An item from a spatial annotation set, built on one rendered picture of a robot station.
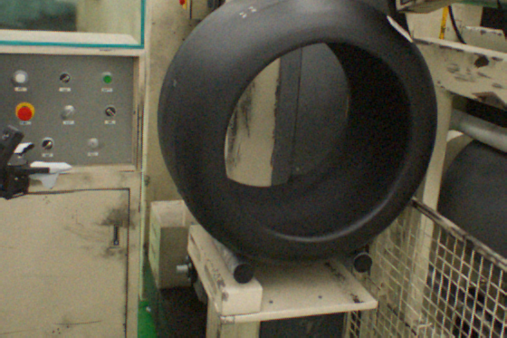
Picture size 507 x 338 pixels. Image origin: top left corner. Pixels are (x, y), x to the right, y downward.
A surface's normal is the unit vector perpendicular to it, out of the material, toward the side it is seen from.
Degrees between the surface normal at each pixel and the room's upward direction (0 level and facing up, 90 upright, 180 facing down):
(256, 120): 90
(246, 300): 90
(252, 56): 82
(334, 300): 0
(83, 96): 90
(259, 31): 52
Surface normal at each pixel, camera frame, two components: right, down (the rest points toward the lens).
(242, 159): 0.29, 0.25
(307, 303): 0.07, -0.97
